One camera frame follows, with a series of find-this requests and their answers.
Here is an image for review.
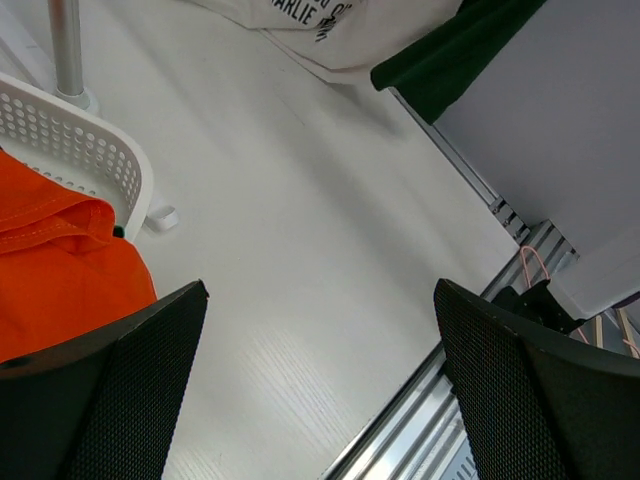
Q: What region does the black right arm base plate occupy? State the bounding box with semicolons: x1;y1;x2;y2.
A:
491;280;587;335

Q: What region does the aluminium mounting rail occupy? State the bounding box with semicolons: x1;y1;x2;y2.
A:
323;90;578;479

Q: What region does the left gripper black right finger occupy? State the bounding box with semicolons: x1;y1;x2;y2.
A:
434;279;639;479

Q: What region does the orange t shirt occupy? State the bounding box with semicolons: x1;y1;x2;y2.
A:
1;153;157;361

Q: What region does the beige hanger bottom right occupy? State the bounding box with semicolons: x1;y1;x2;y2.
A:
594;308;639;360

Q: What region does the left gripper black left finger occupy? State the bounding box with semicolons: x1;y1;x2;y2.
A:
1;280;208;479

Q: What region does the dark green t shirt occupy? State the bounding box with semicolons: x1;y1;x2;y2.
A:
187;0;549;126

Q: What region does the white perforated plastic basket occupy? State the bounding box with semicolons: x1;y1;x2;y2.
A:
1;73;154;242

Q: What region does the white metal clothes rack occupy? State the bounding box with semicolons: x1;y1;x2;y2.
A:
0;0;179;232

